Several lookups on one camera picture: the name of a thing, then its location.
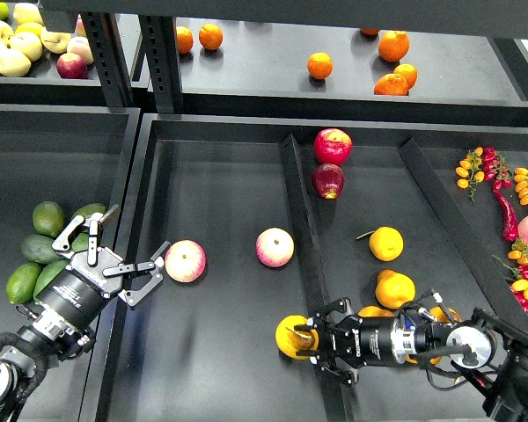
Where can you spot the black shelf post left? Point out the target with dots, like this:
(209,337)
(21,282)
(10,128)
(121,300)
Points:
(103,35)

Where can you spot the cherry tomato vine upper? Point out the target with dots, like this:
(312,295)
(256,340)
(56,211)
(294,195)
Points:
(483,164)

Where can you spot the yellow pear brown tip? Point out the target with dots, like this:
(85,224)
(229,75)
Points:
(441,316)

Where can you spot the cherry tomato cluster lower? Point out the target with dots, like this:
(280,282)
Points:
(517,265)

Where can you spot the yellow pear lower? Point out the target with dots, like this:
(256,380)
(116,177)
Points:
(413,359)

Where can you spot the pink apple centre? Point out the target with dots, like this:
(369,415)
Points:
(274,247)

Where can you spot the orange on shelf far left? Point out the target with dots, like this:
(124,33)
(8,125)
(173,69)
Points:
(185,39)

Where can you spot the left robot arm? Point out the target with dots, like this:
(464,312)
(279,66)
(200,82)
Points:
(60,327)

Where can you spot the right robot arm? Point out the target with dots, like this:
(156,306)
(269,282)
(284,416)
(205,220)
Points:
(483,350)

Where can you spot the black tray divider left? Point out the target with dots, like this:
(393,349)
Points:
(310,265)

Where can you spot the dark red apple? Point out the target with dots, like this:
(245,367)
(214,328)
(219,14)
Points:
(328,181)

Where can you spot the green avocado under gripper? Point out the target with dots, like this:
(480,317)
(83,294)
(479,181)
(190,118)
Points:
(80,243)

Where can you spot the black tray divider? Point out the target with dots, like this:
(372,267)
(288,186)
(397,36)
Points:
(310,265)
(471,244)

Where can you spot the pale yellow pear middle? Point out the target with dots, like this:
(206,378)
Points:
(27,43)

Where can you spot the light green avocado bottom left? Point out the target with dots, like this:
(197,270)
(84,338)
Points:
(21,284)

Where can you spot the black shelf post right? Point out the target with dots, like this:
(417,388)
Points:
(161,48)

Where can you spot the pink apple left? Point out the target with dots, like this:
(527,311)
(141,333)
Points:
(185,261)

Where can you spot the green avocado top right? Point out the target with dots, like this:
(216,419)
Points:
(88,210)

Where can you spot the red apple on shelf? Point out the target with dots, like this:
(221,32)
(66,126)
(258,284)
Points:
(72,66)

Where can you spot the pale peach on shelf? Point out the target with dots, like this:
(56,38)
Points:
(80,46)

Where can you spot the pale yellow apple with stem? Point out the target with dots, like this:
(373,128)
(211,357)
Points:
(55,42)

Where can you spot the red chili pepper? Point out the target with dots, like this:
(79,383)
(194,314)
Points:
(509,217)

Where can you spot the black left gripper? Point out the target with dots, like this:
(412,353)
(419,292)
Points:
(77,295)

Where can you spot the green avocado top left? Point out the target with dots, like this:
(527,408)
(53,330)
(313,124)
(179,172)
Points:
(48,219)

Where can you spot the bright red apple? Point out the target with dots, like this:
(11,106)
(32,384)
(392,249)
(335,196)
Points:
(332,146)

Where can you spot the black shelf post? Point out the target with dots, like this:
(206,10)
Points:
(103,35)
(161,48)

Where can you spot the pink apple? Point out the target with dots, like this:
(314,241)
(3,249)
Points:
(274,247)
(185,261)

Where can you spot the pale yellow pear front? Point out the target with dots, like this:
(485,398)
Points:
(14,63)

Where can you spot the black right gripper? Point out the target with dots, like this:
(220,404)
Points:
(358,341)

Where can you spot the yellow lemon on shelf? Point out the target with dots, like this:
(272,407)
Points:
(30,27)

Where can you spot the dark green avocado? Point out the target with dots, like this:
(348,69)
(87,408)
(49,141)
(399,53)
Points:
(38,249)

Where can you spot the yellow pear left of pile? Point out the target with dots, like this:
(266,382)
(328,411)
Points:
(374,311)

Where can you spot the black tray divider right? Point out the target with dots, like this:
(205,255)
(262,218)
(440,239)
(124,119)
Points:
(471,244)

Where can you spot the green avocado bottom middle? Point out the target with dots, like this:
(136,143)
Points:
(48,273)

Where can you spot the yellow pear with stem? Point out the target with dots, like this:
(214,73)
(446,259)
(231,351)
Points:
(291,341)

